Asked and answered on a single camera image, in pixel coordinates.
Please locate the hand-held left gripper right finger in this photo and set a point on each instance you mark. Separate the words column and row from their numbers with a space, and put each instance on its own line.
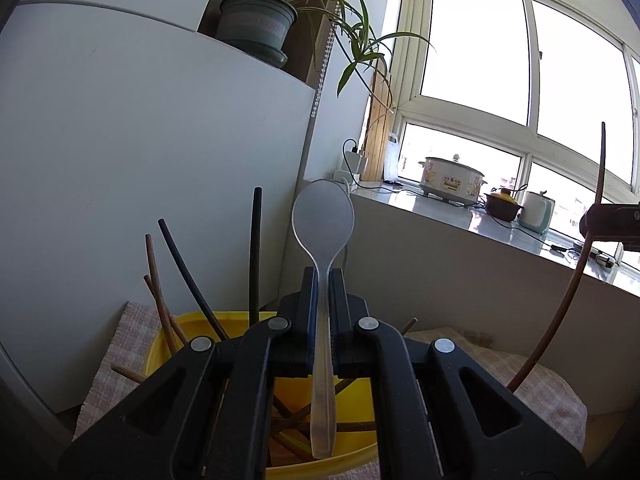
column 340, row 310

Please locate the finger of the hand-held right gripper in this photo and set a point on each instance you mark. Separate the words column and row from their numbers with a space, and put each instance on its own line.
column 610, row 222

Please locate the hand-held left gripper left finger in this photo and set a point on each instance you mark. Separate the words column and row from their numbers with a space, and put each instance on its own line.
column 305, row 310

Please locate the plain single wooden chopstick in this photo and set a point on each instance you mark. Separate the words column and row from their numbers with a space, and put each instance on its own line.
column 602, row 160

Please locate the black chopstick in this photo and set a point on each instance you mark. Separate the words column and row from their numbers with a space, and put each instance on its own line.
column 255, row 260
column 187, row 280

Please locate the translucent white spoon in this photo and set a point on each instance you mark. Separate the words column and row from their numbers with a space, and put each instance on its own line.
column 322, row 220

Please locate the yellow plastic container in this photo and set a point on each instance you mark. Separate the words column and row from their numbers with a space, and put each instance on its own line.
column 197, row 322

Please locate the bundle of wooden chopsticks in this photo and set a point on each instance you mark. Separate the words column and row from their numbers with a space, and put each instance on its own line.
column 159, row 290

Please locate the light blue kettle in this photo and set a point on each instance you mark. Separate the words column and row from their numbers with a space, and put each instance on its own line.
column 537, row 212

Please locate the dark clay pot yellow lid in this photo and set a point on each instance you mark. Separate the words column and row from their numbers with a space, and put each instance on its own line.
column 502, row 207

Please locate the white power strip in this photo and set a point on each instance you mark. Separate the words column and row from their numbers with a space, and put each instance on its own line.
column 345, row 176

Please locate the white stone windowsill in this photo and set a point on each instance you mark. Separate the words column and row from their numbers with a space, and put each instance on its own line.
column 440, row 210

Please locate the white charger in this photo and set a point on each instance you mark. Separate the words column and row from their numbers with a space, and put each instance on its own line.
column 356, row 162

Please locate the white plastic cutting board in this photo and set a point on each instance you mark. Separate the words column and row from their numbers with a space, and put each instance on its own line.
column 391, row 160

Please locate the wooden plank board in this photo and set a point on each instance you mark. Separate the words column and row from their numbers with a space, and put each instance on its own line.
column 375, row 155

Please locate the floral white slow cooker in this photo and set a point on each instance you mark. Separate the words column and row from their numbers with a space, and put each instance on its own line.
column 450, row 180

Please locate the checked tablecloth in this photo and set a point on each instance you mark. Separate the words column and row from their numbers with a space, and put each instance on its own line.
column 540, row 410

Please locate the white cabinet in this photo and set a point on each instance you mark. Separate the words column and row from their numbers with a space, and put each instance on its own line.
column 150, row 135

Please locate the spider plant in green pot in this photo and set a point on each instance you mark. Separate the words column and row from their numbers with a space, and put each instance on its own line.
column 255, row 22

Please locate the white window frame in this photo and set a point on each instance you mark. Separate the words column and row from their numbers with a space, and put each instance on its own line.
column 465, row 115

